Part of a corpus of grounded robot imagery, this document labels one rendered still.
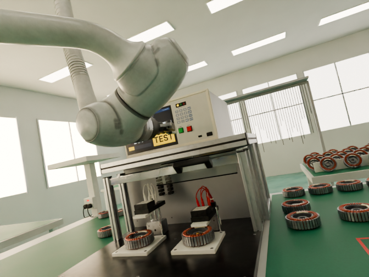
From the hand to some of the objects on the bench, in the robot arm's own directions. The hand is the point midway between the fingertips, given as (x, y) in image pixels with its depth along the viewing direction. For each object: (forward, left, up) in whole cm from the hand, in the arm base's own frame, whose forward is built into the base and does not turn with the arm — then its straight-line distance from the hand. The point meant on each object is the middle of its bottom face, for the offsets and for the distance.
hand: (171, 129), depth 86 cm
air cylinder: (+17, +16, -41) cm, 47 cm away
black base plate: (+1, +9, -43) cm, 44 cm away
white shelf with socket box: (+84, +76, -44) cm, 121 cm away
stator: (+1, -40, -43) cm, 59 cm away
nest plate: (-4, -2, -41) cm, 42 cm away
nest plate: (+4, +21, -41) cm, 46 cm away
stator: (-4, -2, -40) cm, 40 cm away
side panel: (+27, -35, -44) cm, 62 cm away
